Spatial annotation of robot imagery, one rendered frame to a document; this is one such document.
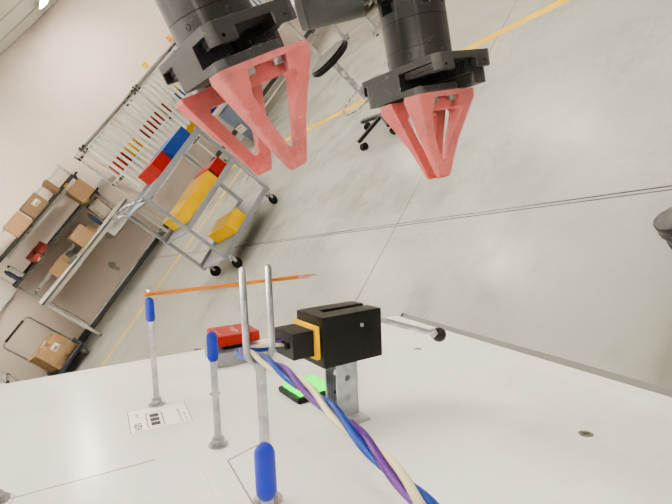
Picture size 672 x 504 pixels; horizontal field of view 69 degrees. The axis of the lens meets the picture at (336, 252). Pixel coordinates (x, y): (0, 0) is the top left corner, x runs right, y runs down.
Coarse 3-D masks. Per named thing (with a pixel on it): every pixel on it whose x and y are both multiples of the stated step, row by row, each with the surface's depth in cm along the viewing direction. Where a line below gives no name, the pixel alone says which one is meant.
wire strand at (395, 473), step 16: (272, 368) 26; (288, 368) 25; (304, 384) 23; (320, 400) 21; (336, 416) 20; (352, 432) 19; (368, 448) 18; (384, 464) 17; (400, 464) 17; (400, 480) 16; (416, 496) 15; (432, 496) 15
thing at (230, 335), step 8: (208, 328) 59; (216, 328) 58; (224, 328) 58; (232, 328) 58; (240, 328) 58; (224, 336) 55; (232, 336) 55; (240, 336) 56; (256, 336) 57; (224, 344) 55; (232, 344) 55; (240, 344) 57
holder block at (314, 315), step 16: (336, 304) 42; (352, 304) 42; (304, 320) 39; (320, 320) 37; (336, 320) 38; (352, 320) 38; (368, 320) 39; (320, 336) 37; (336, 336) 38; (352, 336) 39; (368, 336) 39; (336, 352) 38; (352, 352) 39; (368, 352) 40
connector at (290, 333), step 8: (280, 328) 38; (288, 328) 38; (296, 328) 38; (304, 328) 38; (280, 336) 38; (288, 336) 37; (296, 336) 37; (304, 336) 37; (312, 336) 37; (288, 344) 37; (296, 344) 37; (304, 344) 37; (312, 344) 37; (280, 352) 38; (288, 352) 37; (296, 352) 37; (304, 352) 37; (312, 352) 37; (320, 352) 38
